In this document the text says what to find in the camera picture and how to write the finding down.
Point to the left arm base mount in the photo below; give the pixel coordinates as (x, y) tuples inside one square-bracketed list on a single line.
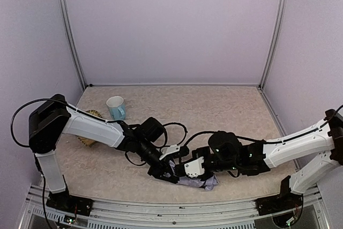
[(70, 203)]

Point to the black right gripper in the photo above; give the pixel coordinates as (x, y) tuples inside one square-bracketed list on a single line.
[(215, 163)]

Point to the woven bamboo tray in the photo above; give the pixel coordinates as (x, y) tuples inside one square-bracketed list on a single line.
[(89, 142)]

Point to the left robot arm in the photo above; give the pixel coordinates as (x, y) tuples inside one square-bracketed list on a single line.
[(56, 117)]

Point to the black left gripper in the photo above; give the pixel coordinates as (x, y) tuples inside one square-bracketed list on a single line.
[(163, 170)]

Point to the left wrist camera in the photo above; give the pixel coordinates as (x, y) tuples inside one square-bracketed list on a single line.
[(169, 150)]

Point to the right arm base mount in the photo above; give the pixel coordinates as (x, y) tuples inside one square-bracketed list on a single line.
[(277, 203)]

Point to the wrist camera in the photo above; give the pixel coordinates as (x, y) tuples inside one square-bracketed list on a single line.
[(194, 167), (169, 150)]

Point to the right frame post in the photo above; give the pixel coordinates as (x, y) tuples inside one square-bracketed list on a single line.
[(273, 45)]

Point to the aluminium front rail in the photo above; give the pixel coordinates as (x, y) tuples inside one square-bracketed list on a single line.
[(120, 214)]

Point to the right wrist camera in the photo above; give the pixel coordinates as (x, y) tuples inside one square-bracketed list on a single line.
[(194, 167)]

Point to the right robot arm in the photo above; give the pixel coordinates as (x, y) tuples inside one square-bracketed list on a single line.
[(323, 138)]

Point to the lilac folding umbrella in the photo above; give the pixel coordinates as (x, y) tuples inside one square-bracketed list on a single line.
[(208, 184)]

